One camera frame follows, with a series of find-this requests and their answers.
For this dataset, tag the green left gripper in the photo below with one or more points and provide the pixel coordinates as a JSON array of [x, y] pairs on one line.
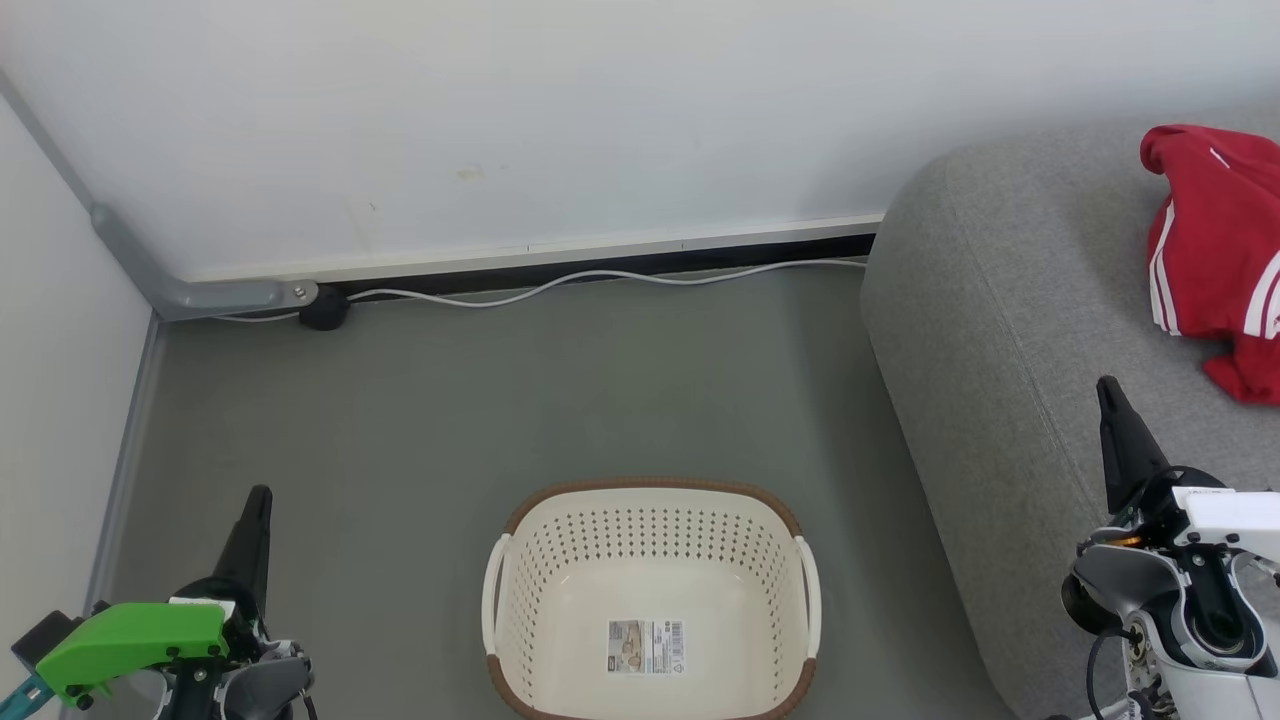
[[130, 640]]

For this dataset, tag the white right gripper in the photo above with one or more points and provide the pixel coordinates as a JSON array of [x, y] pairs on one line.
[[1230, 520]]

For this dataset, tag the red garment with white stripes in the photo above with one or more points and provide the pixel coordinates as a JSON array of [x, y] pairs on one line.
[[1215, 250]]

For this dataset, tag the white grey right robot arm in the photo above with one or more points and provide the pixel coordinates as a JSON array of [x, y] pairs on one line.
[[1190, 630]]

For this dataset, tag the cream laundry basket brown rim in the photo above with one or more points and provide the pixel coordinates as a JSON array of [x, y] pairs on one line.
[[650, 580]]

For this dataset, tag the grey fabric sofa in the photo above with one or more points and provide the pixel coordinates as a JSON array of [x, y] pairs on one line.
[[1010, 330]]

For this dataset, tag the black round floor stopper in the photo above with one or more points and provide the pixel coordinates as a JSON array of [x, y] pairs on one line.
[[324, 312]]

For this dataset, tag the black baseboard strip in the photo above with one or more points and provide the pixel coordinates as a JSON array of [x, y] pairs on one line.
[[780, 250]]

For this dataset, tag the paper label sticker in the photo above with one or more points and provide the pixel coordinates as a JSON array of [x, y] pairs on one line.
[[646, 646]]

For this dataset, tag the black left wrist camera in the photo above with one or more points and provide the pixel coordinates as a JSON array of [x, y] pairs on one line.
[[45, 640]]

